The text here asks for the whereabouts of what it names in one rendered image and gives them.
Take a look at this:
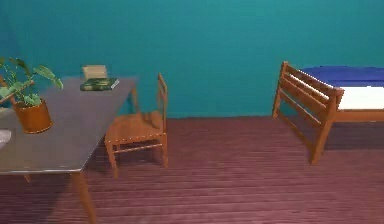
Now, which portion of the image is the green book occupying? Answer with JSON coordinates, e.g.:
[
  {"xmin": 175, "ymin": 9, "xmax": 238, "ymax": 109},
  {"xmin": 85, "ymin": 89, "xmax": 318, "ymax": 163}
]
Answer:
[{"xmin": 79, "ymin": 77, "xmax": 120, "ymax": 92}]

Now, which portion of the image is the white round object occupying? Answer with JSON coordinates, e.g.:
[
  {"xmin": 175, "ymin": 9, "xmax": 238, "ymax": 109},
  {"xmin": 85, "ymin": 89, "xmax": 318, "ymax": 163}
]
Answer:
[{"xmin": 0, "ymin": 129, "xmax": 13, "ymax": 151}]

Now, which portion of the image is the beige box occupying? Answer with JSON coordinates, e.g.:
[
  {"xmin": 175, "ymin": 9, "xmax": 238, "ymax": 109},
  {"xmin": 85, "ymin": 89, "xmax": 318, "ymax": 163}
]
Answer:
[{"xmin": 82, "ymin": 64, "xmax": 109, "ymax": 81}]

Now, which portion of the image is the wooden bed with blue cover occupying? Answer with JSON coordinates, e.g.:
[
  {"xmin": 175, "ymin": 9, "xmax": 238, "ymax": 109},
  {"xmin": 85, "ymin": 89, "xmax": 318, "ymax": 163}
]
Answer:
[{"xmin": 272, "ymin": 60, "xmax": 384, "ymax": 166}]

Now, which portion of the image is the grey table with wooden legs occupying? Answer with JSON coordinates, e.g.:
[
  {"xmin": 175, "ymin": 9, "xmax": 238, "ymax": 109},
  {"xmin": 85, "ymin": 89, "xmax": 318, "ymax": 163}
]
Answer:
[{"xmin": 0, "ymin": 75, "xmax": 140, "ymax": 224}]

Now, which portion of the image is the orange plant pot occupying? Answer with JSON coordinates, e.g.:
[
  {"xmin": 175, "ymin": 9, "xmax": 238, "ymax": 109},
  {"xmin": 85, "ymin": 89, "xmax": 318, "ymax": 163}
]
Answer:
[{"xmin": 12, "ymin": 98, "xmax": 54, "ymax": 135}]

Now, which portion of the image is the green house plant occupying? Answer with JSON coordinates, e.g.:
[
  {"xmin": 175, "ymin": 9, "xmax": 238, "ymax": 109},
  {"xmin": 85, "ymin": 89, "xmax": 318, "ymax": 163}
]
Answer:
[{"xmin": 0, "ymin": 56, "xmax": 64, "ymax": 108}]

